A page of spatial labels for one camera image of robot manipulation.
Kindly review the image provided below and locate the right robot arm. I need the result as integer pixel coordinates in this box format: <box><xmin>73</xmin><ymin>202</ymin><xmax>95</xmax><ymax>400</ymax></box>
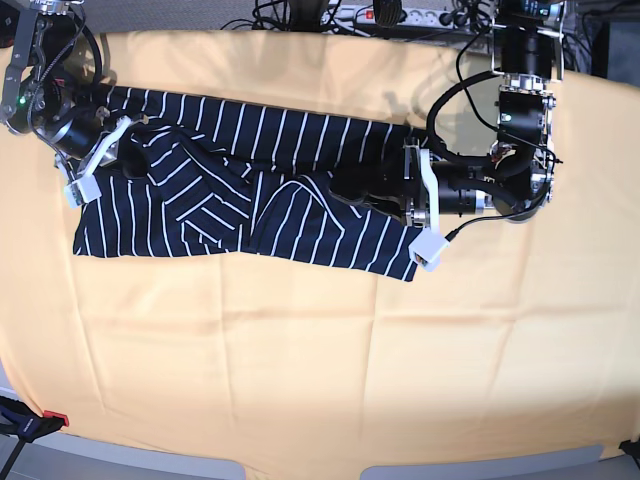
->
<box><xmin>1</xmin><ymin>1</ymin><xmax>148</xmax><ymax>181</ymax></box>

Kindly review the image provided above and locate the blue red table clamp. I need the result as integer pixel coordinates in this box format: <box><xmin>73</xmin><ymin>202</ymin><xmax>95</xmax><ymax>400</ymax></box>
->
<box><xmin>1</xmin><ymin>397</ymin><xmax>69</xmax><ymax>480</ymax></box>

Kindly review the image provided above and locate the black clamp right corner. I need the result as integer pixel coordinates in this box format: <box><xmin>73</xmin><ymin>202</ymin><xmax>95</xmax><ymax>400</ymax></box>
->
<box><xmin>618</xmin><ymin>434</ymin><xmax>640</xmax><ymax>461</ymax></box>

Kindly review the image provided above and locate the white power strip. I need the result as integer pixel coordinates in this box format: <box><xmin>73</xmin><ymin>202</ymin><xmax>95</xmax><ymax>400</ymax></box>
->
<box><xmin>321</xmin><ymin>2</ymin><xmax>489</xmax><ymax>33</ymax></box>

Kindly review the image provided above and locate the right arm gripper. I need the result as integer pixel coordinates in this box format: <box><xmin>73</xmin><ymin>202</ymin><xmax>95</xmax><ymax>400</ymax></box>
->
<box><xmin>52</xmin><ymin>107</ymin><xmax>149</xmax><ymax>178</ymax></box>

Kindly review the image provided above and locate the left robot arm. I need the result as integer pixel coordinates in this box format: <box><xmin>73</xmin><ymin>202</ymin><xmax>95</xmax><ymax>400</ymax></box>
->
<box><xmin>330</xmin><ymin>1</ymin><xmax>566</xmax><ymax>229</ymax></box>

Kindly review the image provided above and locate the yellow table cloth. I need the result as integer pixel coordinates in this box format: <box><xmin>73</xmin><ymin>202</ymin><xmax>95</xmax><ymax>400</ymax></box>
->
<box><xmin>0</xmin><ymin>27</ymin><xmax>640</xmax><ymax>469</ymax></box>

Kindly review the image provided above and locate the navy white-striped T-shirt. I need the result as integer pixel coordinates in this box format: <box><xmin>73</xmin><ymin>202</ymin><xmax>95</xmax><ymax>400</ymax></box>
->
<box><xmin>73</xmin><ymin>87</ymin><xmax>417</xmax><ymax>282</ymax></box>

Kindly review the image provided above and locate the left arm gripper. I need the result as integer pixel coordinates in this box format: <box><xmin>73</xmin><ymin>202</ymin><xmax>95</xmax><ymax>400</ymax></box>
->
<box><xmin>329</xmin><ymin>144</ymin><xmax>490</xmax><ymax>225</ymax></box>

